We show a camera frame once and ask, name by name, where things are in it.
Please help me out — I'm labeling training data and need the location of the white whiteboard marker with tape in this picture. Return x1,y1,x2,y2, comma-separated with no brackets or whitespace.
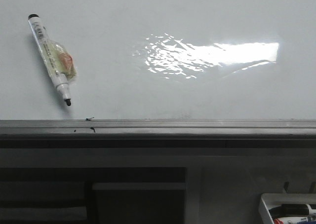
28,14,77,106

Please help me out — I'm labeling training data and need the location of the white whiteboard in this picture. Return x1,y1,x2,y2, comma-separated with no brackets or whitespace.
0,0,316,120

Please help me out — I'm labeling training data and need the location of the dark cabinet panel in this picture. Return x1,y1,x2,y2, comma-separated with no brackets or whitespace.
92,182,186,224

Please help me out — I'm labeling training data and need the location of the white plastic marker tray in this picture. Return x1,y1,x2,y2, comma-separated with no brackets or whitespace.
258,193,316,224

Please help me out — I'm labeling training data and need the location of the black capped marker in tray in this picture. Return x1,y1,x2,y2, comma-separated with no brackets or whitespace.
269,204,316,218

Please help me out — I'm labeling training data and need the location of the red and blue marker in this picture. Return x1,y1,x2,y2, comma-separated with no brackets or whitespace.
273,217,316,224

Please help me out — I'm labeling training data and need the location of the grey aluminium whiteboard frame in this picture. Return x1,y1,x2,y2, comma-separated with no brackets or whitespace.
0,117,316,149

